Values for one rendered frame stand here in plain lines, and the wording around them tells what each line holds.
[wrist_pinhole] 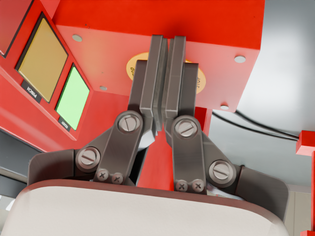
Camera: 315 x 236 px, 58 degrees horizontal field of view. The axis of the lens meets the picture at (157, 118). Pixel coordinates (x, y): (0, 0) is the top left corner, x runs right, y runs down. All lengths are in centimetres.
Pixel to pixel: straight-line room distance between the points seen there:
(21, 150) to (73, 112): 18
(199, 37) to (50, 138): 34
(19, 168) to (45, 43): 26
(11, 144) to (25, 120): 4
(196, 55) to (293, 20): 114
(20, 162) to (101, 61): 24
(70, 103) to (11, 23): 10
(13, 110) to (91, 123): 21
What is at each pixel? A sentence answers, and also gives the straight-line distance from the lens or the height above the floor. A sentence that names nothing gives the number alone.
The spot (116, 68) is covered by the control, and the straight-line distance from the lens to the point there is 27.
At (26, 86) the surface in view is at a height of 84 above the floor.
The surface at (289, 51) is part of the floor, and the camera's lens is 150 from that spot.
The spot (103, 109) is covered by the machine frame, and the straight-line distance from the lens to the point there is 64.
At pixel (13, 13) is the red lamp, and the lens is 20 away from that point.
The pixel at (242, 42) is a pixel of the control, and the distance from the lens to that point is 21.
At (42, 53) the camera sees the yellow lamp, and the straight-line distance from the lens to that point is 23.
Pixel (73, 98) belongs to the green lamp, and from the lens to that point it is 28.
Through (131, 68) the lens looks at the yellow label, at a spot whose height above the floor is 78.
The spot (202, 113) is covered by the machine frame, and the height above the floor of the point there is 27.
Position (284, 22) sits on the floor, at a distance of 135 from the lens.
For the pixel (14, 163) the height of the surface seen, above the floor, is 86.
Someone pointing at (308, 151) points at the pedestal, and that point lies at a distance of 238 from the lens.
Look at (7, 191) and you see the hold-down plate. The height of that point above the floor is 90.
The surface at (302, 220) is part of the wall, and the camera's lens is 388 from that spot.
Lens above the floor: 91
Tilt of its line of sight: 22 degrees down
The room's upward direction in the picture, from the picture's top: 167 degrees counter-clockwise
